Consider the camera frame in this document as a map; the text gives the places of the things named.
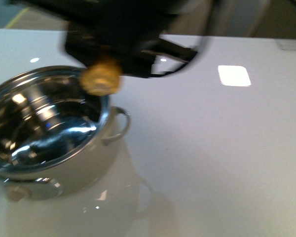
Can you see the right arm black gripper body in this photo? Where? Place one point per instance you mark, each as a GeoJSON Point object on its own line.
{"type": "Point", "coordinates": [127, 30]}

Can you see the beige electric cooking pot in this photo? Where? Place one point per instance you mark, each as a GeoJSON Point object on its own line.
{"type": "Point", "coordinates": [55, 138]}

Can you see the table label sticker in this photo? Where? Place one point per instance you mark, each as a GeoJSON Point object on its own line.
{"type": "Point", "coordinates": [287, 44]}

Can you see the right beige upholstered chair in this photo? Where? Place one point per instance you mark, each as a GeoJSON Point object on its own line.
{"type": "Point", "coordinates": [231, 18]}

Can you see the yellow corn cob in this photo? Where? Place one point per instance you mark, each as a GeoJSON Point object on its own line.
{"type": "Point", "coordinates": [102, 78]}

